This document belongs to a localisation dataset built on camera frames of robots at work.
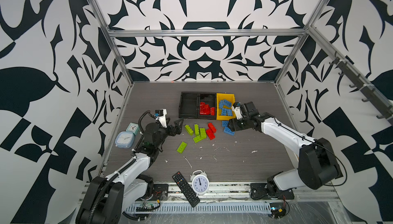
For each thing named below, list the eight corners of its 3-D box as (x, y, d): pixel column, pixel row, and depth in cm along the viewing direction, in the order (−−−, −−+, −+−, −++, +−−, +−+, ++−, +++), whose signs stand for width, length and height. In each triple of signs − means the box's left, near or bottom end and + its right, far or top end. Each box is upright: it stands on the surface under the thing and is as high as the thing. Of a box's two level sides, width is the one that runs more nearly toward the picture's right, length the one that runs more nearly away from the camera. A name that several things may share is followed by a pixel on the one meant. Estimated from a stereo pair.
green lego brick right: (193, 141, 93) (193, 139, 90) (201, 128, 98) (201, 125, 96) (201, 145, 91) (201, 143, 89) (209, 132, 96) (209, 130, 94)
